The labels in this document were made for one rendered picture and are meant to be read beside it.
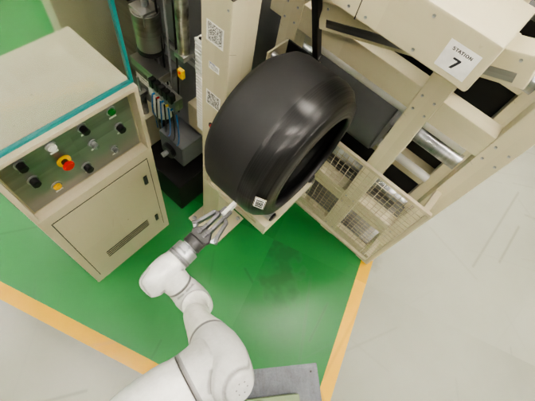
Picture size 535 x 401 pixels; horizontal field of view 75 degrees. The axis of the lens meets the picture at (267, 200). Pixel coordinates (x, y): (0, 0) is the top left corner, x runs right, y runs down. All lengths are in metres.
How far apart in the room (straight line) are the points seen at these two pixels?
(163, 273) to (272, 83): 0.71
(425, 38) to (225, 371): 0.94
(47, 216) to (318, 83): 1.13
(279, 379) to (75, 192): 1.14
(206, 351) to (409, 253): 2.18
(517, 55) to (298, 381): 1.37
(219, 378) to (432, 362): 2.06
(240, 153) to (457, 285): 2.15
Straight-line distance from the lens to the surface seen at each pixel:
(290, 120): 1.06
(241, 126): 1.10
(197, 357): 0.78
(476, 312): 2.93
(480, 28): 1.06
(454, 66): 1.10
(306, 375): 1.66
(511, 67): 1.22
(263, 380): 1.62
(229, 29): 1.14
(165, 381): 0.77
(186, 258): 1.27
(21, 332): 2.49
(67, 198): 1.62
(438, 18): 1.07
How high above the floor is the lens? 2.25
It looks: 61 degrees down
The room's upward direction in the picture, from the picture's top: 19 degrees clockwise
